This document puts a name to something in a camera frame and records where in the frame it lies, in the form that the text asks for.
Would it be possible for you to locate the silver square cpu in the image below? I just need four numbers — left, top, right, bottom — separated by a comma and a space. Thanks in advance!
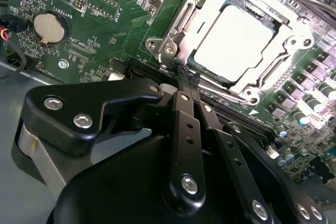
193, 4, 279, 82

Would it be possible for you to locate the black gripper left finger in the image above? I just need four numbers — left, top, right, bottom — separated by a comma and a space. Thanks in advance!
10, 66, 207, 213

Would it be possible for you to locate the silver cpu socket cover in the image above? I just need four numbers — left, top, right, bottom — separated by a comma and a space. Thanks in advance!
164, 0, 314, 99

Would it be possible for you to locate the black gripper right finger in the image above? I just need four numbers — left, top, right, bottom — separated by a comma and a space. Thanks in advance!
188, 73, 329, 224

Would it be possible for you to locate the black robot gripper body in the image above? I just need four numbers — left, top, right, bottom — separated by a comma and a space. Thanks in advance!
47, 133, 249, 224

